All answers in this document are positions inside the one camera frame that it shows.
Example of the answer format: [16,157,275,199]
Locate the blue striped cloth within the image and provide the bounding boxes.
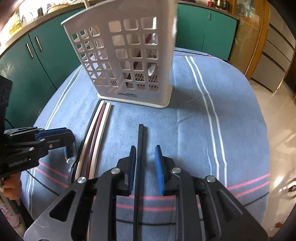
[20,47,271,241]

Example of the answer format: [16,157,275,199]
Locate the teal lower cabinets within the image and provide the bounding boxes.
[0,4,239,132]

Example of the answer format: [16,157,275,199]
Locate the maroon chopstick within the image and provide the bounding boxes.
[84,102,110,180]

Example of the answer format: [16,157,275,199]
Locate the white perforated utensil holder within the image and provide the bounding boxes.
[60,0,178,109]

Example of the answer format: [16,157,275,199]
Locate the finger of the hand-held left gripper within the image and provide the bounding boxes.
[35,127,71,141]
[38,131,75,152]

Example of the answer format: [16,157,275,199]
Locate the yellow detergent bottle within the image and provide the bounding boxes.
[9,22,23,36]

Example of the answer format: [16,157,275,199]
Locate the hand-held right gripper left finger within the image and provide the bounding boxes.
[23,146,139,241]

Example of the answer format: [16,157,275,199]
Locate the wooden glass door frame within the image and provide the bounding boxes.
[228,0,271,80]

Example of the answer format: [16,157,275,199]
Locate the black chopstick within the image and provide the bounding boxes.
[132,124,145,241]
[77,100,103,163]

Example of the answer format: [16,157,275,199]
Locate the person's left hand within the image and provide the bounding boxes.
[0,177,23,202]

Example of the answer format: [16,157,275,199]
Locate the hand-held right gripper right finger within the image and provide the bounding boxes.
[154,145,270,241]

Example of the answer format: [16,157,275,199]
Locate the steel spoon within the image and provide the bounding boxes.
[64,138,80,186]
[146,49,159,77]

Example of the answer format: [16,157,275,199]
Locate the silver refrigerator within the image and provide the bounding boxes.
[251,0,296,93]

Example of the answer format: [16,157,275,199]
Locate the utensils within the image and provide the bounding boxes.
[136,34,154,70]

